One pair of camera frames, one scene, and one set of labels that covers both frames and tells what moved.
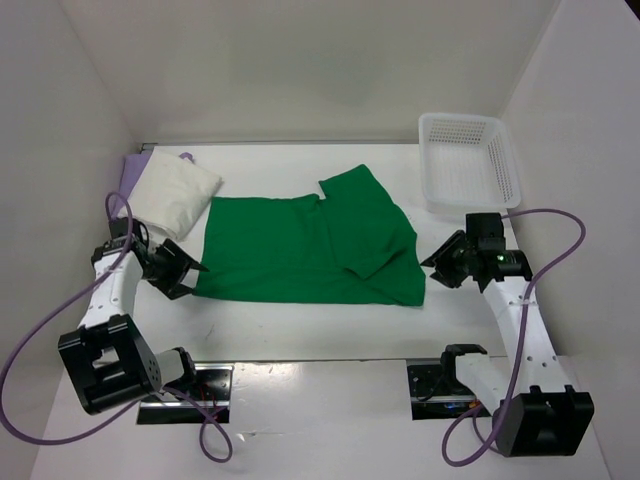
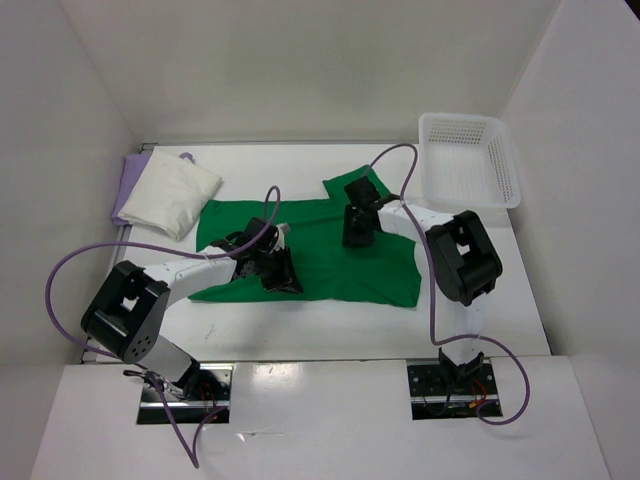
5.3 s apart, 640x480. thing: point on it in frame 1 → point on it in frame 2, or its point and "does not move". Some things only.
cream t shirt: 174,194 → 133,166
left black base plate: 212,388 does not move
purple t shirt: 134,167 does not move
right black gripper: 444,273 → 349,235
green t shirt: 352,243 does not move
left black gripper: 171,285 → 286,280
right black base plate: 436,393 does not move
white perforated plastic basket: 467,164 does not move
